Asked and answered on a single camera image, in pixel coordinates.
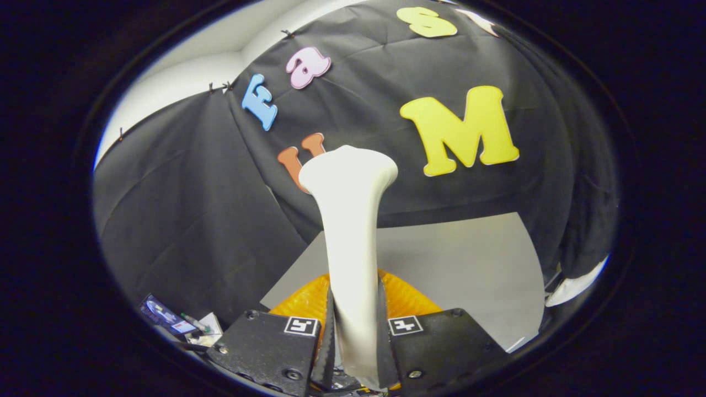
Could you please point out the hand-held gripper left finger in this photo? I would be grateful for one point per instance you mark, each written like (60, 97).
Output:
(328, 358)

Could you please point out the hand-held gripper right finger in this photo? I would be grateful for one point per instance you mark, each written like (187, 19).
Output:
(384, 353)

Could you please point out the white garment steamer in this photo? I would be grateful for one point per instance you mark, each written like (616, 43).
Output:
(353, 220)

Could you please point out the grey cabinet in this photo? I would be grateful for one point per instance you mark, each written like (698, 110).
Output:
(452, 259)

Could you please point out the white paper sheet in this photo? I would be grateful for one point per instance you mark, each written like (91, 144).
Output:
(212, 325)

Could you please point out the green pen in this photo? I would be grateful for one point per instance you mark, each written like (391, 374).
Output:
(193, 321)

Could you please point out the black backdrop cloth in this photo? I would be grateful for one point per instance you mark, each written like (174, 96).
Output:
(193, 220)

